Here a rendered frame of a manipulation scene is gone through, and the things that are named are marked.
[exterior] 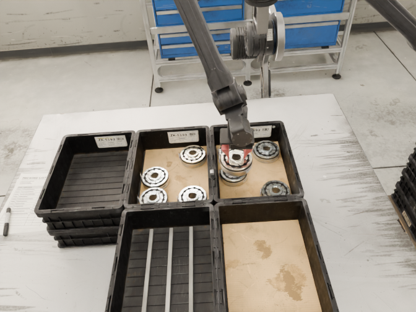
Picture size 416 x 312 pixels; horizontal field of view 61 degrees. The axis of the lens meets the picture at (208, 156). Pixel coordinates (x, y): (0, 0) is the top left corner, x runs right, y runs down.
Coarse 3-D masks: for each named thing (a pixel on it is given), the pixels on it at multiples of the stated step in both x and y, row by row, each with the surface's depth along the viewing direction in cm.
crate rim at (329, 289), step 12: (216, 204) 115; (228, 204) 115; (240, 204) 115; (252, 204) 115; (216, 216) 112; (216, 228) 109; (312, 228) 106; (216, 240) 106; (324, 264) 98; (324, 276) 96
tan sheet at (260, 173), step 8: (256, 160) 142; (280, 160) 141; (256, 168) 139; (264, 168) 139; (272, 168) 139; (280, 168) 138; (248, 176) 136; (256, 176) 136; (264, 176) 136; (272, 176) 136; (280, 176) 135; (224, 184) 134; (248, 184) 133; (256, 184) 133; (288, 184) 132; (224, 192) 132; (232, 192) 131; (240, 192) 131; (248, 192) 131; (256, 192) 131
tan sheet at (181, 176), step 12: (156, 156) 147; (168, 156) 147; (144, 168) 143; (168, 168) 142; (180, 168) 141; (192, 168) 141; (204, 168) 141; (180, 180) 137; (192, 180) 137; (204, 180) 136; (168, 192) 133
